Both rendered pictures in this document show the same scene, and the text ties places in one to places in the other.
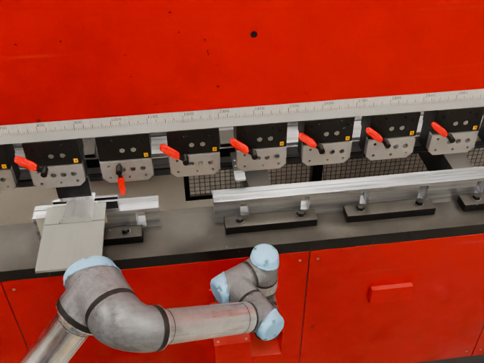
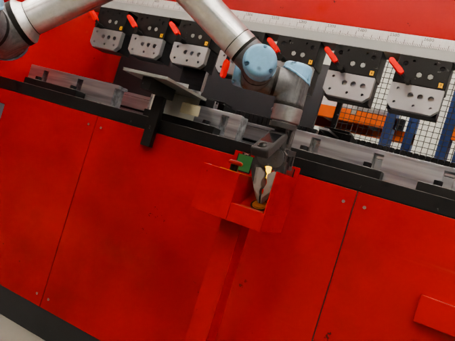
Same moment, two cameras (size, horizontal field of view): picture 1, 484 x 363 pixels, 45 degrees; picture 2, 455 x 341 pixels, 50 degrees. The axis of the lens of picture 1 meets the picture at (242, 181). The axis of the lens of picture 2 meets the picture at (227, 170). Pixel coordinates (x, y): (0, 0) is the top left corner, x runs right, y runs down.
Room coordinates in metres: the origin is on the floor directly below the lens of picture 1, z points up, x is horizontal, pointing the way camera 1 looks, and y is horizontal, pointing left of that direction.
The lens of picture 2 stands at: (-0.03, -0.65, 0.78)
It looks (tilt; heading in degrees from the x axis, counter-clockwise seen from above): 0 degrees down; 33
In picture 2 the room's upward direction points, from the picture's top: 17 degrees clockwise
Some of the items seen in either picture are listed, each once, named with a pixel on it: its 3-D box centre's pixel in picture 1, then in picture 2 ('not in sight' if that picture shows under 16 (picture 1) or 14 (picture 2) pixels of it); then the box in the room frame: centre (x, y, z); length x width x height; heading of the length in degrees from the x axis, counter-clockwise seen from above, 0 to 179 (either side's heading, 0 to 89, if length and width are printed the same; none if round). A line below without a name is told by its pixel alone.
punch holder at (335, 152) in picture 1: (324, 135); (418, 88); (1.46, -0.25, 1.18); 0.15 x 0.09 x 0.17; 97
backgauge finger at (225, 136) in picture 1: (235, 153); (333, 133); (1.60, 0.02, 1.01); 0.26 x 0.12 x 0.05; 7
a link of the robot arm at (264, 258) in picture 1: (263, 266); (292, 84); (1.06, -0.06, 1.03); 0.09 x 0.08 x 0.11; 123
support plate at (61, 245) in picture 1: (73, 235); (166, 84); (1.22, 0.50, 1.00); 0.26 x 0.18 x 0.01; 7
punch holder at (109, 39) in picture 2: not in sight; (114, 32); (1.32, 0.94, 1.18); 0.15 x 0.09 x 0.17; 97
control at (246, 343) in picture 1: (245, 325); (246, 187); (1.08, -0.01, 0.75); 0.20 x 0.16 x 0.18; 97
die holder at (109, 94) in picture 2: not in sight; (74, 86); (1.31, 1.06, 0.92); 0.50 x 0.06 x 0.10; 97
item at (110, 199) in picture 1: (86, 204); (192, 100); (1.38, 0.49, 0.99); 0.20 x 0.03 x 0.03; 97
